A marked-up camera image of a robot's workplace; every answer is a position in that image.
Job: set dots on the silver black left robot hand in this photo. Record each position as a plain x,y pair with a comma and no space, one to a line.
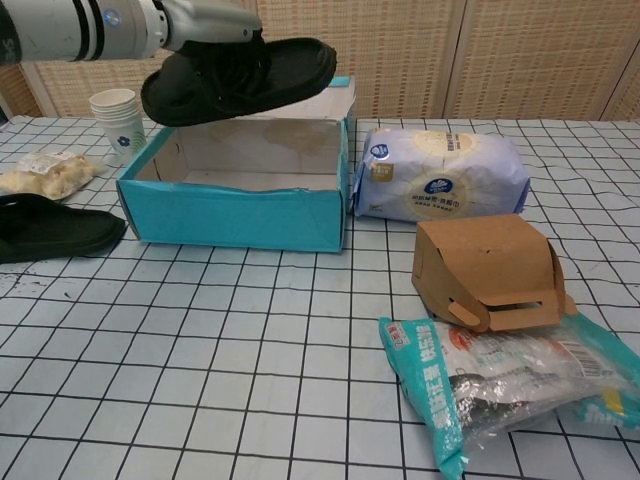
210,20

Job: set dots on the black rubber slipper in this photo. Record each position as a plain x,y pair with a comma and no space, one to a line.
300,75
60,235

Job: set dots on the teal cardboard shoe box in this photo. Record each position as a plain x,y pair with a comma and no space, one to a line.
225,215

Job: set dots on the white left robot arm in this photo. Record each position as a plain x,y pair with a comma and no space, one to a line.
60,30

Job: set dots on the brown cardboard takeaway box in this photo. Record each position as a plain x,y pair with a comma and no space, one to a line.
480,260

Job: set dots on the stack of white paper cups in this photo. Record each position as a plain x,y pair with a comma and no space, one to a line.
122,137

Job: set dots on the clear bag of pale snacks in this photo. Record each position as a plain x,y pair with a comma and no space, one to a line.
55,175

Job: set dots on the woven folding screen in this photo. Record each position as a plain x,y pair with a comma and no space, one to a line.
450,50

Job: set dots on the blue white tissue pack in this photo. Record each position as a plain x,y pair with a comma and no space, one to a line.
450,175

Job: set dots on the blue checkered tablecloth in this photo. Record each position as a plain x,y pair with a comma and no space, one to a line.
250,350

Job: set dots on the teal plastic snack bag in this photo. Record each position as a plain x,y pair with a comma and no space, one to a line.
500,390

